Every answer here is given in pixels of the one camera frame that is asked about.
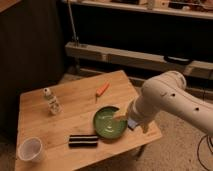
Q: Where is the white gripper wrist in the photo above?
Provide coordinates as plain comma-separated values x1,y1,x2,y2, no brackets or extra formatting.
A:
113,101,144,126

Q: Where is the green ceramic bowl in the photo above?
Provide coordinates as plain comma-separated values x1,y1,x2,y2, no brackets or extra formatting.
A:
93,106,127,139

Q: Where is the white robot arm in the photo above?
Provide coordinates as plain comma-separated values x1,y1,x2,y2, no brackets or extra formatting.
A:
114,71,213,136

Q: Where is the blue sponge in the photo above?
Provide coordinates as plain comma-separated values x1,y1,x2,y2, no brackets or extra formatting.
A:
128,119,137,130

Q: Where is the orange carrot toy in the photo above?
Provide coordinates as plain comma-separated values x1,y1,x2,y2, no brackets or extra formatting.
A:
95,83,110,97

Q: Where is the wooden folding table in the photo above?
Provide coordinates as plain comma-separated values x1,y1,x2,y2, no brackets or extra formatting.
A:
15,71,162,171

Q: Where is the metal stand pole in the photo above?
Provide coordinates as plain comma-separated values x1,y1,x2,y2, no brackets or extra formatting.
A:
66,0,82,75

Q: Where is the long wooden shelf beam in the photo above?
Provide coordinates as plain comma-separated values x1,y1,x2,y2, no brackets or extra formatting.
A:
65,42,213,78

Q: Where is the translucent plastic cup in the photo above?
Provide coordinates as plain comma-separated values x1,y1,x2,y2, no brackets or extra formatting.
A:
17,137,45,163

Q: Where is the upper wooden shelf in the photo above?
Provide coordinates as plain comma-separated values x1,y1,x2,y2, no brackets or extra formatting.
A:
61,0,213,20

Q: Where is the black handle on beam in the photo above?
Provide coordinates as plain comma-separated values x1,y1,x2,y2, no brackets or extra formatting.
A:
163,56,193,65

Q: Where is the black cable on floor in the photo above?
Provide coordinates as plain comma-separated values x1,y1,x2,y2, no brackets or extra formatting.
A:
196,87,213,171

